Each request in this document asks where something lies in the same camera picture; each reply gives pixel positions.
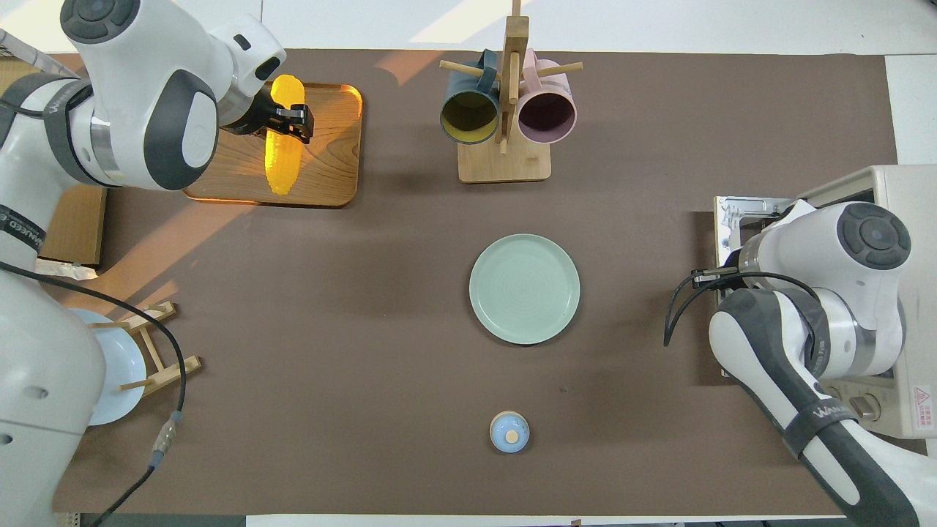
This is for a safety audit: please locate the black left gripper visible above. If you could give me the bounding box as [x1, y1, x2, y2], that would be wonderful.
[220, 91, 316, 143]

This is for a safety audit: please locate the yellow corn cob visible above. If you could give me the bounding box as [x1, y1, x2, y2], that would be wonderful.
[264, 75, 307, 195]

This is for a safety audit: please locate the pale green plate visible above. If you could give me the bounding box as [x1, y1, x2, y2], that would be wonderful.
[469, 233, 581, 345]

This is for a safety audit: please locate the glass oven door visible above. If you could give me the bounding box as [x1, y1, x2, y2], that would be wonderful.
[714, 196, 799, 378]

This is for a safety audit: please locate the beige oven knob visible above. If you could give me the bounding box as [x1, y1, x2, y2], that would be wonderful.
[842, 394, 881, 423]

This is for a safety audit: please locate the white toaster oven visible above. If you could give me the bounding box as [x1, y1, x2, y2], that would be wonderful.
[798, 165, 937, 440]

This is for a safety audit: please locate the wooden serving tray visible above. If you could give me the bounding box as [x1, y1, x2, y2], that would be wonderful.
[182, 82, 364, 209]

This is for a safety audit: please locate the dark blue mug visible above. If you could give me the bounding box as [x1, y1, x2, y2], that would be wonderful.
[440, 50, 501, 146]

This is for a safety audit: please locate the wooden mug rack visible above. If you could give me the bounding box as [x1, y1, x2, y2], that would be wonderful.
[439, 0, 584, 184]

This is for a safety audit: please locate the pink mug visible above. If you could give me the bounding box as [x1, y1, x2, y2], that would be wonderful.
[518, 50, 578, 144]

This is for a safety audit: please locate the light wooden step shelf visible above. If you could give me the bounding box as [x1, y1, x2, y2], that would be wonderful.
[0, 55, 107, 266]

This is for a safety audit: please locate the white chequered cloth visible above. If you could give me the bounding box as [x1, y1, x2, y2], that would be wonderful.
[33, 256, 100, 281]

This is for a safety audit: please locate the wooden plate rack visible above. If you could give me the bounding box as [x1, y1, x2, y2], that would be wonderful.
[88, 301, 203, 400]

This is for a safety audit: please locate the light blue plate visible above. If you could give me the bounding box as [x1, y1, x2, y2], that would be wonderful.
[70, 307, 147, 427]

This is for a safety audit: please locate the brown table mat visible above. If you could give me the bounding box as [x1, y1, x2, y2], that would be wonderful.
[51, 50, 930, 517]

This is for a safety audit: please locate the small blue bell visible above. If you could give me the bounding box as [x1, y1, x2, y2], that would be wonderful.
[489, 411, 531, 454]

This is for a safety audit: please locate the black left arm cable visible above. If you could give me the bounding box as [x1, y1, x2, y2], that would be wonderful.
[0, 262, 187, 527]

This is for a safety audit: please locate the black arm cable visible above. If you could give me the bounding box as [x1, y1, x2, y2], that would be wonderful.
[0, 262, 187, 527]
[663, 268, 821, 348]

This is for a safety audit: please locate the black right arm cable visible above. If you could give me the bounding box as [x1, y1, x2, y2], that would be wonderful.
[663, 268, 821, 348]

